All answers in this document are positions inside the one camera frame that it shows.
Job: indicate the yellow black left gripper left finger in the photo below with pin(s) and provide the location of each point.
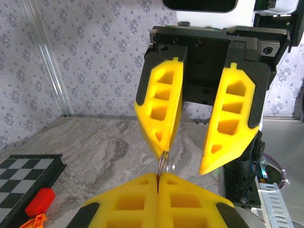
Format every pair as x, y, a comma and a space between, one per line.
152, 209

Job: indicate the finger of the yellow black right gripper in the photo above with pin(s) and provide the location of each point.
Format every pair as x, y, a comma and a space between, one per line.
237, 142
147, 111

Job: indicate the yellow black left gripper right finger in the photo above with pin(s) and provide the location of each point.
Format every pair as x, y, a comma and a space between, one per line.
164, 209

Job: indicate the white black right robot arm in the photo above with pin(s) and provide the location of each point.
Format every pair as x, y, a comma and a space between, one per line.
240, 171

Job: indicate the right circuit board with LEDs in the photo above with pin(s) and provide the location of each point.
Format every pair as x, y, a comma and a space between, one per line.
264, 172

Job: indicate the grey metal panel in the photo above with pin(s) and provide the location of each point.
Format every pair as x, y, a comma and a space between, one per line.
285, 142

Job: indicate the red plastic block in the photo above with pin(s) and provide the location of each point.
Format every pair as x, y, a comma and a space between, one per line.
40, 202

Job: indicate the orange curved plastic piece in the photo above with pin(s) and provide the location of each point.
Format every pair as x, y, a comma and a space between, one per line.
35, 222

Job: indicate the black grey chessboard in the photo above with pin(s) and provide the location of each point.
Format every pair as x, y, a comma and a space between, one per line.
14, 173

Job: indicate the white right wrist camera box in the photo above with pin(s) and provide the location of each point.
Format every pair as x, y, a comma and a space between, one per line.
209, 17

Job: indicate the white perforated metal bracket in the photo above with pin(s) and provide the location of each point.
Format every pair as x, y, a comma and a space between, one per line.
273, 209

